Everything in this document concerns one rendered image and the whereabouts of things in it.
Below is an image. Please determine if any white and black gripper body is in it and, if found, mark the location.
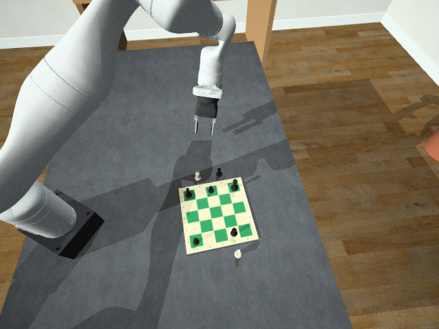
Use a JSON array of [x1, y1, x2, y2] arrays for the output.
[[193, 70, 224, 119]]

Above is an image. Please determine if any green and cream chessboard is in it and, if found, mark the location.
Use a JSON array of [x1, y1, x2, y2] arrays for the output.
[[179, 177, 259, 254]]

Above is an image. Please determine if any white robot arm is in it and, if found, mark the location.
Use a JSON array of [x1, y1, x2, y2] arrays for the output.
[[0, 0, 236, 238]]

